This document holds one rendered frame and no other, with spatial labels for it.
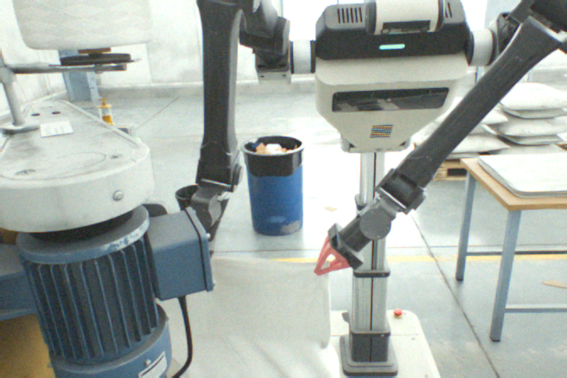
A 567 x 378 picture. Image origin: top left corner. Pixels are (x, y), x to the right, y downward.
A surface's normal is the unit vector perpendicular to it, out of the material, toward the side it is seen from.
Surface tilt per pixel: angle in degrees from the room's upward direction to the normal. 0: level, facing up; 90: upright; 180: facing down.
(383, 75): 40
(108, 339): 90
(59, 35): 96
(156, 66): 90
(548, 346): 0
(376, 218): 75
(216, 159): 110
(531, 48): 93
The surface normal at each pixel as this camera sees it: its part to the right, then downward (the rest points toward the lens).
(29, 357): 1.00, -0.03
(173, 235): -0.06, -0.92
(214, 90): -0.22, 0.67
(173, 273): 0.39, 0.33
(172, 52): -0.03, 0.38
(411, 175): -0.45, 0.40
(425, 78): -0.05, -0.46
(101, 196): 0.66, 0.26
